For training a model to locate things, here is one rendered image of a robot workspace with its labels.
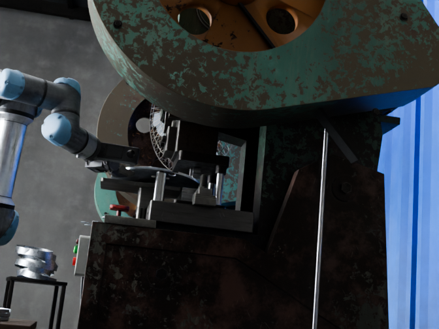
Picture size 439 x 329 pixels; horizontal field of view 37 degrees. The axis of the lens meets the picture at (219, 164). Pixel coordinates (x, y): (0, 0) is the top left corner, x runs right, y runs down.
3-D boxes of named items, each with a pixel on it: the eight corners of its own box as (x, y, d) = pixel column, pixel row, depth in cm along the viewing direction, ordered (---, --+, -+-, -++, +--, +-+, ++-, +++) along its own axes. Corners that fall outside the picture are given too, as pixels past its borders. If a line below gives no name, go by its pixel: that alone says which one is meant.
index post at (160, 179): (153, 201, 185) (157, 168, 187) (152, 203, 188) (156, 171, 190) (162, 202, 185) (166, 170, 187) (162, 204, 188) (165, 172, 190)
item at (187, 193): (181, 201, 198) (182, 187, 199) (176, 208, 212) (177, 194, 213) (210, 205, 199) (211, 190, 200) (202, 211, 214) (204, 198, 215)
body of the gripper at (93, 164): (102, 150, 193) (76, 135, 183) (125, 149, 189) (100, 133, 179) (97, 174, 191) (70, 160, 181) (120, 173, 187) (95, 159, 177)
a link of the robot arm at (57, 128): (63, 105, 167) (62, 134, 164) (89, 122, 176) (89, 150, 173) (39, 113, 170) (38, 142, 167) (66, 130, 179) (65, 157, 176)
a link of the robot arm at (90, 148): (91, 127, 175) (85, 155, 173) (101, 134, 179) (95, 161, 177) (70, 128, 179) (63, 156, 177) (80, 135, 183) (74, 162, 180)
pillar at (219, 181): (214, 204, 198) (219, 160, 201) (213, 205, 200) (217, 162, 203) (221, 205, 198) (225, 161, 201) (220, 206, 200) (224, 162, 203)
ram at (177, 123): (161, 149, 200) (172, 60, 207) (157, 159, 215) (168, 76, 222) (216, 156, 203) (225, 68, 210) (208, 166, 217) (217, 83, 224)
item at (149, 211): (147, 220, 180) (150, 199, 181) (139, 237, 223) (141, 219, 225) (253, 233, 184) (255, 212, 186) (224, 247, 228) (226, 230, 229)
